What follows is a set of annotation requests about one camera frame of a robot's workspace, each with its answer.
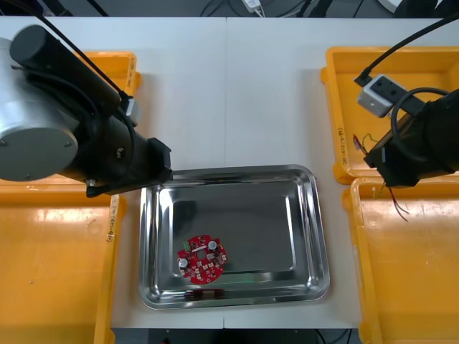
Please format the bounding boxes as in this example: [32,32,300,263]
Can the yellow-orange plastic bin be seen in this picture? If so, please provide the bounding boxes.
[342,176,459,344]
[320,45,459,186]
[0,51,143,190]
[0,182,128,344]

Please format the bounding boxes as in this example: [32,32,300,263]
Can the black floor cables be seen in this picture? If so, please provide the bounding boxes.
[314,328,354,344]

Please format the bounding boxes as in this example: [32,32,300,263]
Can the red and green-yellow wire harness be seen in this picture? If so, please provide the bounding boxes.
[352,133,410,224]

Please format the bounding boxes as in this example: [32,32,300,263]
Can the steel tray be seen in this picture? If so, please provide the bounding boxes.
[138,163,331,311]

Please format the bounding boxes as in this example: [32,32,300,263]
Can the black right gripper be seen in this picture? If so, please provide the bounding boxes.
[363,113,432,188]

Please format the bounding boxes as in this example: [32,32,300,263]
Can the round red circuit board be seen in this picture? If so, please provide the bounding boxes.
[176,234,230,285]

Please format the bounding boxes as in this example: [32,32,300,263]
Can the white power adapter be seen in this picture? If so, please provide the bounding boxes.
[240,0,267,17]

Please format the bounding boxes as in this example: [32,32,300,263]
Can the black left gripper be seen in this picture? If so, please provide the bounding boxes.
[85,137,174,199]

